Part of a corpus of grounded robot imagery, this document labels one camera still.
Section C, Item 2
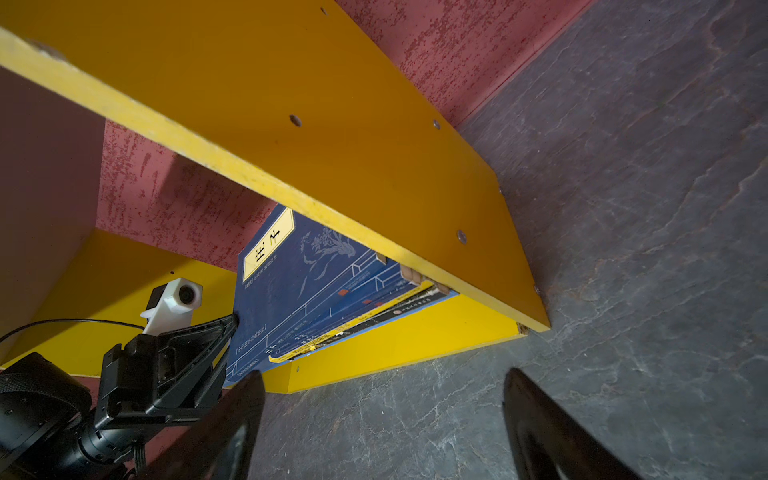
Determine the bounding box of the yellow pink blue bookshelf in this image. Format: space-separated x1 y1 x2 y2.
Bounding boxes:
0 0 552 395

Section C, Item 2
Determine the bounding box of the black Murphy's law book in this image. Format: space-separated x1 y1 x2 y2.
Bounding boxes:
328 286 458 343

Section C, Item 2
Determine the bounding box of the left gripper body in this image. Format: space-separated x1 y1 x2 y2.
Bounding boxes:
1 353 144 479

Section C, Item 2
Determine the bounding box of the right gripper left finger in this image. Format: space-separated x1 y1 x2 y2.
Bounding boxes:
140 371 266 479

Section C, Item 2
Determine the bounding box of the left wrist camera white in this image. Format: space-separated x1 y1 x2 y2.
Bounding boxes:
140 278 203 336

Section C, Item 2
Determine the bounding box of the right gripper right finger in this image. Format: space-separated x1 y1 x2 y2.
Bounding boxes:
503 368 639 479

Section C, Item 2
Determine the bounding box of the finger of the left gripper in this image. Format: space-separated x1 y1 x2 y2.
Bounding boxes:
94 314 239 429

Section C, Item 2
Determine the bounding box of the small navy book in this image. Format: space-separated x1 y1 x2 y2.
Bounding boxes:
225 205 423 385

